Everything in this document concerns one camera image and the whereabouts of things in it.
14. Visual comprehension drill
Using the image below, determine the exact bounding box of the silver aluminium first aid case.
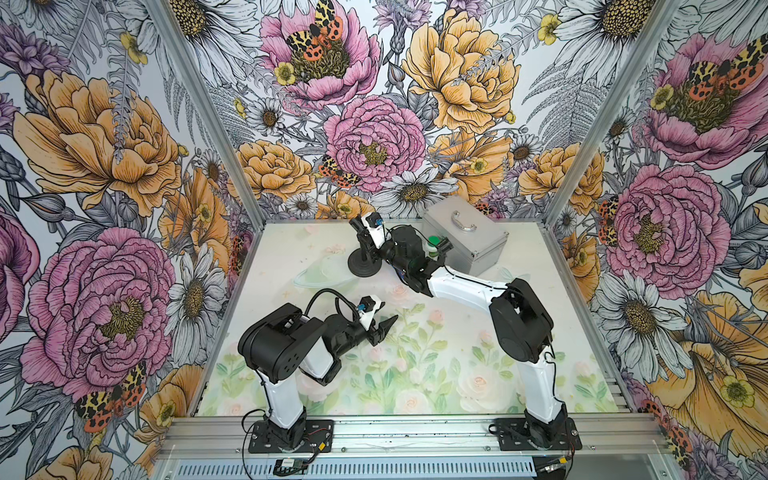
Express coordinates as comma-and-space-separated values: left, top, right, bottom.
422, 196, 508, 277

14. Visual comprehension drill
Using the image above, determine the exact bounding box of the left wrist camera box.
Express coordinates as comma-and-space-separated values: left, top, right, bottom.
357, 295, 385, 331

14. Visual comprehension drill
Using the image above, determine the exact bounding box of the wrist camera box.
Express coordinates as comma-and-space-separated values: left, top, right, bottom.
357, 295, 385, 331
363, 212, 386, 249

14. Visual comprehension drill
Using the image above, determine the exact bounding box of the left black corrugated cable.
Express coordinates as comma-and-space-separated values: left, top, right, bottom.
303, 287, 361, 325

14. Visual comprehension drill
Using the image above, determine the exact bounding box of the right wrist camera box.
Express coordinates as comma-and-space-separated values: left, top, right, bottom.
363, 212, 386, 249

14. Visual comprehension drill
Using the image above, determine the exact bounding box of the white perforated cable tray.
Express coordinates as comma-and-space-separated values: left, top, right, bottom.
166, 455, 537, 479

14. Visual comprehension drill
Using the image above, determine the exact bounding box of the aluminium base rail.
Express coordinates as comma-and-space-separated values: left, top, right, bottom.
158, 412, 669, 460

